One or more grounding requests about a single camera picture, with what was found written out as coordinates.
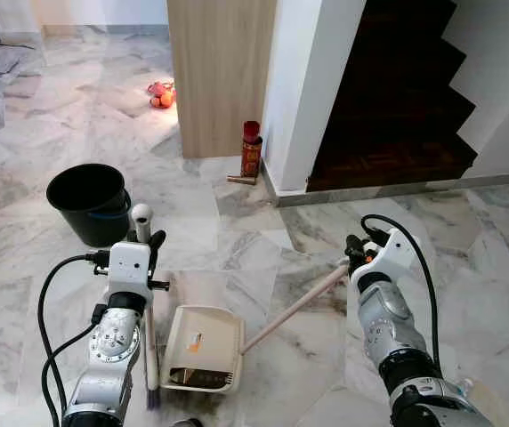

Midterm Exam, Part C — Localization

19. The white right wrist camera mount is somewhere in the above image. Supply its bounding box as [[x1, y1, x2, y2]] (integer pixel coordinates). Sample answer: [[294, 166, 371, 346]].
[[361, 226, 418, 287]]

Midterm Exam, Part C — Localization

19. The light wood cabinet panel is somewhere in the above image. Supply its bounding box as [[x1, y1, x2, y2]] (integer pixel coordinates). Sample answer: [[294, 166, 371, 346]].
[[166, 0, 279, 160]]

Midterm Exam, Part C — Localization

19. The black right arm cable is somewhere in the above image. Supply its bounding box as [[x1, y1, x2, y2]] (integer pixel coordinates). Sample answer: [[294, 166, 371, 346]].
[[360, 213, 441, 375]]

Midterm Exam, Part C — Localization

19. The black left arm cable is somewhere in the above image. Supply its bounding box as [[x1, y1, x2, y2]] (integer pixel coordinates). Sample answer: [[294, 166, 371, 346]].
[[37, 253, 115, 427]]

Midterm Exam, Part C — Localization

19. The black plastic bucket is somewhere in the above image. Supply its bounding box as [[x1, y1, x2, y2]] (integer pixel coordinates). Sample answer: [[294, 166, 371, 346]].
[[45, 163, 133, 249]]

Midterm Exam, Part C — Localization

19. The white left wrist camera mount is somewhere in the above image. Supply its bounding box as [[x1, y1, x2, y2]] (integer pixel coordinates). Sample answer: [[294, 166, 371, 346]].
[[107, 240, 154, 295]]

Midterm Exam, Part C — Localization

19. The brown cardboard scrap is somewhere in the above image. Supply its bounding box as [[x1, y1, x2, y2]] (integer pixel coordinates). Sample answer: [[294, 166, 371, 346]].
[[169, 365, 234, 390]]

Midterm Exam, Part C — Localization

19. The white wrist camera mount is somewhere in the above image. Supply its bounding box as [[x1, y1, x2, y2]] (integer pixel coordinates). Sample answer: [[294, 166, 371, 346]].
[[107, 240, 154, 295], [361, 226, 418, 287]]

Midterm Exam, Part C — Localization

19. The red bag of oranges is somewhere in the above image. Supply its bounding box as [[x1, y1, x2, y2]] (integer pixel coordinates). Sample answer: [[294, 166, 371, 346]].
[[145, 79, 178, 110]]

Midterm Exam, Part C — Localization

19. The beige dustpan with wooden handle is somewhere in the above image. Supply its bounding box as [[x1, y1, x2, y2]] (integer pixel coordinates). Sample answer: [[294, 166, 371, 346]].
[[160, 262, 354, 395]]

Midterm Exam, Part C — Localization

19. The red cylindrical can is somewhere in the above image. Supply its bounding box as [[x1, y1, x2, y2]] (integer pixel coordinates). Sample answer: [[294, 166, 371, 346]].
[[239, 120, 263, 180]]

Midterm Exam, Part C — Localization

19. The dark wooden staircase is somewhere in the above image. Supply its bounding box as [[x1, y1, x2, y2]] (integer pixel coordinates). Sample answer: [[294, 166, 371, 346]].
[[305, 0, 479, 193]]

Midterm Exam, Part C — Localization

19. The clear plastic bottle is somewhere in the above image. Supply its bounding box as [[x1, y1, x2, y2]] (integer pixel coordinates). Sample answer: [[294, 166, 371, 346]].
[[454, 376, 480, 399]]

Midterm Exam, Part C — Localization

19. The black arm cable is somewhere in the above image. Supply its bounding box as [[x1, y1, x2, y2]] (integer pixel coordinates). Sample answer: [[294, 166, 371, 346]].
[[360, 213, 441, 375], [37, 253, 115, 427]]

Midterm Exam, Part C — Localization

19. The white-handled broom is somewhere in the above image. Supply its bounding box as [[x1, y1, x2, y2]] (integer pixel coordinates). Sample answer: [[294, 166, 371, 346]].
[[131, 204, 163, 412]]

